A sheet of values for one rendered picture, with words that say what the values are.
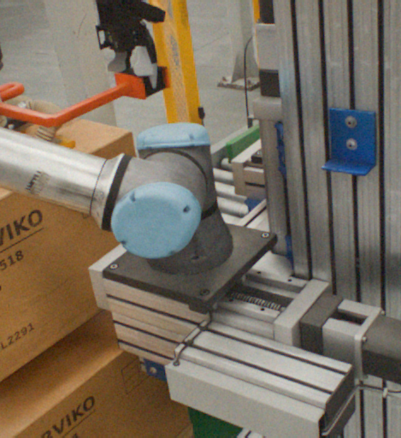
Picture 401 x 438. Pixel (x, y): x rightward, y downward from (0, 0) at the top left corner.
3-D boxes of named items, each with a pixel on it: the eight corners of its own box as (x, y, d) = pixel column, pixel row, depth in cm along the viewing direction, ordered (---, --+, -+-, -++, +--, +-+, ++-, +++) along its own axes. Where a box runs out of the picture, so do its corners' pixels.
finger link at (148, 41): (142, 68, 157) (126, 29, 155) (148, 65, 158) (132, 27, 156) (156, 62, 154) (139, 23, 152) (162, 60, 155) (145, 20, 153)
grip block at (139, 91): (144, 82, 168) (140, 62, 165) (170, 87, 162) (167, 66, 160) (117, 95, 162) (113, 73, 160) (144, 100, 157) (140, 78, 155)
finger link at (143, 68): (138, 95, 155) (120, 54, 153) (157, 86, 159) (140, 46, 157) (147, 91, 153) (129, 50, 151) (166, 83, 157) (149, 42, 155)
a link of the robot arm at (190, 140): (221, 182, 126) (212, 109, 119) (212, 221, 114) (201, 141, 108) (154, 186, 128) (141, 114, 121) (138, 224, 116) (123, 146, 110)
